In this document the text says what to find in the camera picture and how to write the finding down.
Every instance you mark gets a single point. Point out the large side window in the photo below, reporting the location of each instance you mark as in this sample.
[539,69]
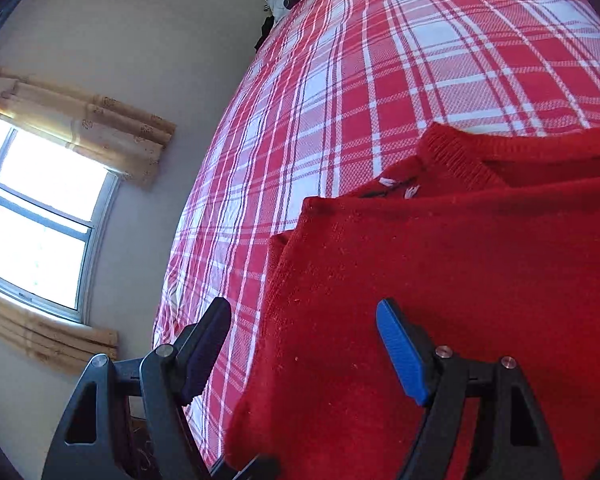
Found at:
[30,220]

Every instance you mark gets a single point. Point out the bed with red plaid cover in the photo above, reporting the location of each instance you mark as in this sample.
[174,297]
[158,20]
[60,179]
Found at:
[355,85]

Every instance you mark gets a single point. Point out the dark cloth beside bed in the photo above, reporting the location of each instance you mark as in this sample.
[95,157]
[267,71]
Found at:
[266,32]

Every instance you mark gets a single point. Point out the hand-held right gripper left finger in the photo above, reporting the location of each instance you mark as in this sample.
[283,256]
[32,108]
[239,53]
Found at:
[202,355]

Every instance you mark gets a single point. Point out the red knitted sweater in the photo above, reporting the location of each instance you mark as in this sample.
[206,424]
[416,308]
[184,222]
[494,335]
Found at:
[380,260]

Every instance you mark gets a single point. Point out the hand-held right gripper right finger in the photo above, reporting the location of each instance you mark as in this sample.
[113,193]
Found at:
[400,350]

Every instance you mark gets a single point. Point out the yellow patterned curtain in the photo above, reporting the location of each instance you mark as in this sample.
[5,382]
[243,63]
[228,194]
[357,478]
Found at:
[105,125]

